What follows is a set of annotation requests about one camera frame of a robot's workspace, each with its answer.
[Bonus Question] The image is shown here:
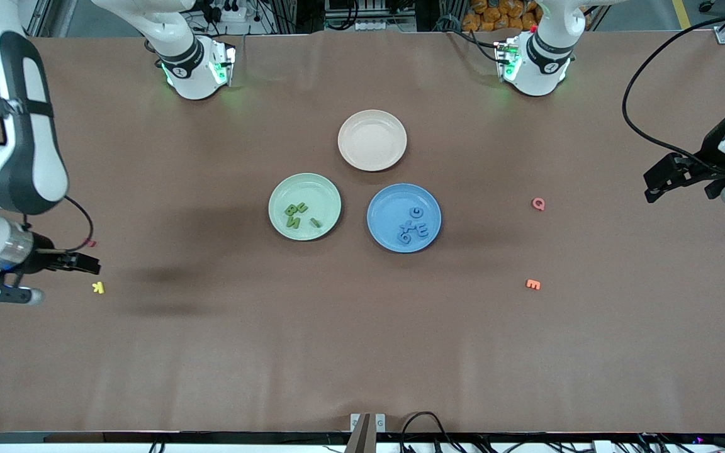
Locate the orange net bag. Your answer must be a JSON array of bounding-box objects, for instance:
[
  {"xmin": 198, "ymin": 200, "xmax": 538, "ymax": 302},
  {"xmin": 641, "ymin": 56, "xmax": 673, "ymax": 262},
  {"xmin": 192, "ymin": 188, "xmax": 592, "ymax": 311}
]
[{"xmin": 461, "ymin": 0, "xmax": 542, "ymax": 32}]

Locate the pale green plate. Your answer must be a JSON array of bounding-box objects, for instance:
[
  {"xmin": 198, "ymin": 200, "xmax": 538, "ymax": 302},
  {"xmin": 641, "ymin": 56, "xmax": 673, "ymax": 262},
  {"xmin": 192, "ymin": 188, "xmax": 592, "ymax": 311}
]
[{"xmin": 268, "ymin": 173, "xmax": 342, "ymax": 241}]

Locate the blue plate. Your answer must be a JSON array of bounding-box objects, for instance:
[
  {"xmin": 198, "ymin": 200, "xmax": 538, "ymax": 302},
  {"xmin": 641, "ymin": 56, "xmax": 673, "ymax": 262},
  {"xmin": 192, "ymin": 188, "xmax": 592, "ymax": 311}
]
[{"xmin": 367, "ymin": 183, "xmax": 442, "ymax": 254}]

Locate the white power strip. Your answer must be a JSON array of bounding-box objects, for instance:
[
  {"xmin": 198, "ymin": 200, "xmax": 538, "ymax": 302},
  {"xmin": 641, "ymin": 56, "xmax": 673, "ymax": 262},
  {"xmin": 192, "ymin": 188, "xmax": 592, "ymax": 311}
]
[{"xmin": 202, "ymin": 0, "xmax": 248, "ymax": 23}]

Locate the pale pink plate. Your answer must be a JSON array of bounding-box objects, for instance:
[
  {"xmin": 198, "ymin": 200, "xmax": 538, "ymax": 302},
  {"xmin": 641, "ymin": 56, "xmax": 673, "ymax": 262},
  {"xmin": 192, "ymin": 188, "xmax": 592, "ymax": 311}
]
[{"xmin": 337, "ymin": 109, "xmax": 408, "ymax": 172}]

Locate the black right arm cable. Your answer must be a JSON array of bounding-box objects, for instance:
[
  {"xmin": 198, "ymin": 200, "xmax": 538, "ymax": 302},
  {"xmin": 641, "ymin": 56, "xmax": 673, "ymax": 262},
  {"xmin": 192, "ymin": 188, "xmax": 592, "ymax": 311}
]
[{"xmin": 0, "ymin": 0, "xmax": 94, "ymax": 254}]

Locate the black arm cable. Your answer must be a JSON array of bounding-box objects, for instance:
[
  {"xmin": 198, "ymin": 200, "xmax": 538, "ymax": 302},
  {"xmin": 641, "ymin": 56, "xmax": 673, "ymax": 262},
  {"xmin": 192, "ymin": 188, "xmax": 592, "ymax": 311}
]
[
  {"xmin": 0, "ymin": 0, "xmax": 94, "ymax": 254},
  {"xmin": 622, "ymin": 13, "xmax": 725, "ymax": 180}
]

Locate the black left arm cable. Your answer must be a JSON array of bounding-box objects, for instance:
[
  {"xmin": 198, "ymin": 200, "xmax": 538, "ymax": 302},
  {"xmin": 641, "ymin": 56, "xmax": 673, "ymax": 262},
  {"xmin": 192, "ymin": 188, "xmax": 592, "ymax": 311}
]
[{"xmin": 622, "ymin": 13, "xmax": 725, "ymax": 180}]

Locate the brown post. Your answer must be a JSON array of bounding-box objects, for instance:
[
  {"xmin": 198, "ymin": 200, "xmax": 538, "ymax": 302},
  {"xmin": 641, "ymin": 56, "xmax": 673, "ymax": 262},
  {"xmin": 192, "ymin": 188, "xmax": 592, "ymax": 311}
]
[{"xmin": 345, "ymin": 413, "xmax": 377, "ymax": 453}]

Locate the grey metal table bracket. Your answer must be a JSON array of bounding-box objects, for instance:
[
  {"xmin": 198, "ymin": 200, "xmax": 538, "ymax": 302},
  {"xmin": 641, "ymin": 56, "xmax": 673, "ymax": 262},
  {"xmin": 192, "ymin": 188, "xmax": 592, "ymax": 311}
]
[{"xmin": 350, "ymin": 413, "xmax": 386, "ymax": 433}]

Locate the black looped cable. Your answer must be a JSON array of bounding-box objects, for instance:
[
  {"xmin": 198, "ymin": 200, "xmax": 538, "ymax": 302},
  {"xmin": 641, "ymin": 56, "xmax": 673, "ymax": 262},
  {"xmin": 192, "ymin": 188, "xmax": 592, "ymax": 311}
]
[{"xmin": 399, "ymin": 411, "xmax": 464, "ymax": 453}]

